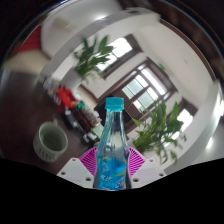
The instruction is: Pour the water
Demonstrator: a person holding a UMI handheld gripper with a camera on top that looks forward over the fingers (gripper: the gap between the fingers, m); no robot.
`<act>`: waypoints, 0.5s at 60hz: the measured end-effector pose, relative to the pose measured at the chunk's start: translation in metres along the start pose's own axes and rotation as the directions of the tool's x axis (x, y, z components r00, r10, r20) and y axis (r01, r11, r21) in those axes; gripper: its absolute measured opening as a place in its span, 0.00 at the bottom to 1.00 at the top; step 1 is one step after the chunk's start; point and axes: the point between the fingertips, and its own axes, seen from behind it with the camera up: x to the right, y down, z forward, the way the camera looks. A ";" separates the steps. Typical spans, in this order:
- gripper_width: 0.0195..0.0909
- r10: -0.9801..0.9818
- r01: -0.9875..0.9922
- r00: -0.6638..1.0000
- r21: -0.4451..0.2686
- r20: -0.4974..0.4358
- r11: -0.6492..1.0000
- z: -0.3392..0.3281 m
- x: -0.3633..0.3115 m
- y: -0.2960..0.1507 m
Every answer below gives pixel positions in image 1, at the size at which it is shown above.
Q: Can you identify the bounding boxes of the box of snacks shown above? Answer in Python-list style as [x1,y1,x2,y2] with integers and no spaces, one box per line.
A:
[74,103,101,131]

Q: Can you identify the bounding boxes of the red carpeted stairs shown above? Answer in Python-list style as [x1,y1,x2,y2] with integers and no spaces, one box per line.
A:
[18,24,45,55]

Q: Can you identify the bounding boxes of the clear bottle with blue cap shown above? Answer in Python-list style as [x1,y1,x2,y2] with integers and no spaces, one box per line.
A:
[93,96,132,192]

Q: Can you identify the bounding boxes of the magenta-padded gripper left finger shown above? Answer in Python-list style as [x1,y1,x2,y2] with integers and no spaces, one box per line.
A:
[56,146,99,189]

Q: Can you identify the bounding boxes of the wide dark-framed window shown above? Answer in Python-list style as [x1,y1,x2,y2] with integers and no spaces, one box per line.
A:
[96,33,143,80]

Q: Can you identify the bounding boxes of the dark wooden glass door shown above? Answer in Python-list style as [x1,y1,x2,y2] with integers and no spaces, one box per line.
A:
[96,56,178,125]

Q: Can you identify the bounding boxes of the white mug with dark print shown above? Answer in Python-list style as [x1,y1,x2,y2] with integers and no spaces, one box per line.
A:
[32,120,70,164]

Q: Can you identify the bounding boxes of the large potted green plant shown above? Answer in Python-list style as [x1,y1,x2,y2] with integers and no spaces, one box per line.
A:
[131,101,188,166]

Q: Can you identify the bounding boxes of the small potted green plant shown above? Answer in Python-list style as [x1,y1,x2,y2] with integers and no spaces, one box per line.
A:
[61,34,115,90]

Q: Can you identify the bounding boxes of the red box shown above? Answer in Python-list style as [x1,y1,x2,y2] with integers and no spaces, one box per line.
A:
[54,85,78,113]

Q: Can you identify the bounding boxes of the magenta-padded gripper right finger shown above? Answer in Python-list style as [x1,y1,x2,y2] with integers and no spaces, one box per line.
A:
[126,146,167,189]

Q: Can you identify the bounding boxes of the narrow dark-framed window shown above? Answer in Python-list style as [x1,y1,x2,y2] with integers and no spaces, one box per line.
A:
[174,98,198,135]

